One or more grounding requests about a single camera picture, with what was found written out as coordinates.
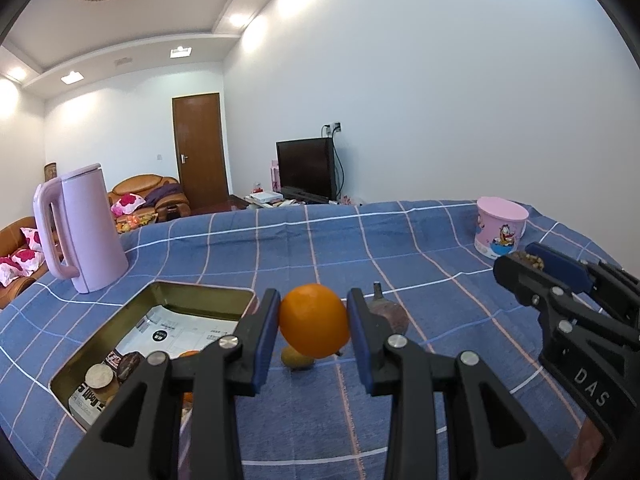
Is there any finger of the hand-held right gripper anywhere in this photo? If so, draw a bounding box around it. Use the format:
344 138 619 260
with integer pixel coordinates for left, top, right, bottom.
493 257 640 352
525 242 640 332

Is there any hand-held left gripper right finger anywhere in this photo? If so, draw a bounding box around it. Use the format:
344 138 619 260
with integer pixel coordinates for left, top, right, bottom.
346 287 571 480

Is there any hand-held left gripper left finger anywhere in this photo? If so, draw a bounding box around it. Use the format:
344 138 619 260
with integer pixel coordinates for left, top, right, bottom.
57 288 282 480

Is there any brown nut-topped pastry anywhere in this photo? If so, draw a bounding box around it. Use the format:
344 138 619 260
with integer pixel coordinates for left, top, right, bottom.
511 251 546 272

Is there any medium orange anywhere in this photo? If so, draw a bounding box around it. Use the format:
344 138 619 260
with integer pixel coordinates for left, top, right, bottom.
278 283 349 359

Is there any rectangular metal tin tray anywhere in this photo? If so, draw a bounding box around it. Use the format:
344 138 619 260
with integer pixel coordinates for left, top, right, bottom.
49 281 261 433

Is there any large orange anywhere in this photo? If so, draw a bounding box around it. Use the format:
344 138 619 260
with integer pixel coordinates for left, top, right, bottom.
177 350 201 405

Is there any person's right hand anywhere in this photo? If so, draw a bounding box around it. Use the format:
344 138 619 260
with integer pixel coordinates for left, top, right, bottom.
565 412 614 472

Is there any small yellow fruit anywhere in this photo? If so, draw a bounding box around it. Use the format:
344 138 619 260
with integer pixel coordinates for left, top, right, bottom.
281 345 317 371

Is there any purple passion fruit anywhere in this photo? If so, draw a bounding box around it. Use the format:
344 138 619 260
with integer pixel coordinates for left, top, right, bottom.
369 282 410 336

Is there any pink cartoon cup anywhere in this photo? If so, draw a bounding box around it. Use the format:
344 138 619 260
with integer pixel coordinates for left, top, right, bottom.
474 196 529 260

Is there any printed paper sheet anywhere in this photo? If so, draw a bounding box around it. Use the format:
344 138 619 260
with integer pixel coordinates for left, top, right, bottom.
67 305 241 431

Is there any blue plaid tablecloth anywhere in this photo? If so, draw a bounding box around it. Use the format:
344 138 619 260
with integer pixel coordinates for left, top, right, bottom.
0 200 640 480

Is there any low television table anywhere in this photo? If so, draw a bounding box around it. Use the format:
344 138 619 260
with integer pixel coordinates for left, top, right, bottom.
244 190 307 209

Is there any round tan-topped pastry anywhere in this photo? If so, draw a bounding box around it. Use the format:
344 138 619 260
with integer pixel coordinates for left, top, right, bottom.
85 364 120 403

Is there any purple blanket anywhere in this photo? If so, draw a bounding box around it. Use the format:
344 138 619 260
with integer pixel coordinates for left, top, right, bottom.
142 182 186 208

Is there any black flat television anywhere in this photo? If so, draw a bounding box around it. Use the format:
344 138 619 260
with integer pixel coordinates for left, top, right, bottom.
276 137 336 201

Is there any pink floral pillow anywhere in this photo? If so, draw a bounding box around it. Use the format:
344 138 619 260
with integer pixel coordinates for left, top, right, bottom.
111 194 146 217
21 227 47 252
0 257 23 287
10 247 49 277

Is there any brown leather armchair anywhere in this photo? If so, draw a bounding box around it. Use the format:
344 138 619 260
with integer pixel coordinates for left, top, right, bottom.
107 175 192 223

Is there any brown wooden door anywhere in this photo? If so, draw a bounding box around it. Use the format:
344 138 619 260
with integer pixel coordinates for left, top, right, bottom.
172 92 231 211

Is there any pink electric kettle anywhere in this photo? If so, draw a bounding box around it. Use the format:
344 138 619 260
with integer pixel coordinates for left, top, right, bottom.
32 162 130 294

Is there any brown leather sofa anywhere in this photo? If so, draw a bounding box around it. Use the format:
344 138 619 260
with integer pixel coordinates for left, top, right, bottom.
0 217 66 308

